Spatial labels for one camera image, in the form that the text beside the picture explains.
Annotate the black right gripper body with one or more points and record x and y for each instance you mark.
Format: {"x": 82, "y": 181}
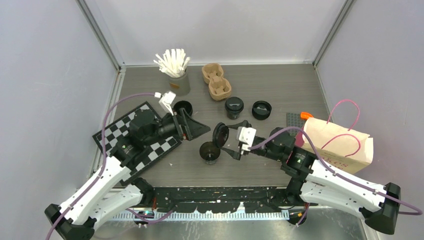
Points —
{"x": 264, "y": 149}

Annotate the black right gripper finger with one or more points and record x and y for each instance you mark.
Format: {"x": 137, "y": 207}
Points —
{"x": 244, "y": 123}
{"x": 232, "y": 153}

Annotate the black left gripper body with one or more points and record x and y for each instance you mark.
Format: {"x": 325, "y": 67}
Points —
{"x": 167, "y": 127}

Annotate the black coffee lid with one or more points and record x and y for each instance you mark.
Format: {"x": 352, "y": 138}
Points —
{"x": 234, "y": 104}
{"x": 220, "y": 135}

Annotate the brown cardboard cup carrier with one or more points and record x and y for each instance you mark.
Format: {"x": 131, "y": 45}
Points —
{"x": 218, "y": 86}

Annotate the paper bag with pink handles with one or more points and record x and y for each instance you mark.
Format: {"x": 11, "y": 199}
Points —
{"x": 342, "y": 147}

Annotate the single black coffee cup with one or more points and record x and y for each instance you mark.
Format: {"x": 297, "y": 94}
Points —
{"x": 233, "y": 114}

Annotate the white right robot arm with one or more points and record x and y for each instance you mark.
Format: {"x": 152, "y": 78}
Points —
{"x": 314, "y": 181}

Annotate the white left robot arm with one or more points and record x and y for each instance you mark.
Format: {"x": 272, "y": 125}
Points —
{"x": 82, "y": 214}

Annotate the stack of black cups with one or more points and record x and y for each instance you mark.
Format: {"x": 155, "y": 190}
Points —
{"x": 183, "y": 104}

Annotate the black white chessboard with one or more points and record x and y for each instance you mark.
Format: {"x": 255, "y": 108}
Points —
{"x": 155, "y": 152}

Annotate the grey lego baseplate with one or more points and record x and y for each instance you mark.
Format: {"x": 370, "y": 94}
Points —
{"x": 294, "y": 120}

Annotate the orange small object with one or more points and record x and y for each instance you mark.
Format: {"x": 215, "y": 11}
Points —
{"x": 305, "y": 115}

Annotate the grey straw holder cup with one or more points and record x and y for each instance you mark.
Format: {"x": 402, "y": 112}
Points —
{"x": 180, "y": 85}

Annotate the white paper straws bundle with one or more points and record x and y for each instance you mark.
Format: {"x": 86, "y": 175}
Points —
{"x": 173, "y": 62}

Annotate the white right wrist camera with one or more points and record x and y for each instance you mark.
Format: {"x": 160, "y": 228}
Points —
{"x": 246, "y": 136}

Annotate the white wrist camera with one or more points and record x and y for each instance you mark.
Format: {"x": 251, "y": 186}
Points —
{"x": 165, "y": 101}
{"x": 246, "y": 136}

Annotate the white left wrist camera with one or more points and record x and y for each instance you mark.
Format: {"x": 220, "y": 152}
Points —
{"x": 165, "y": 101}

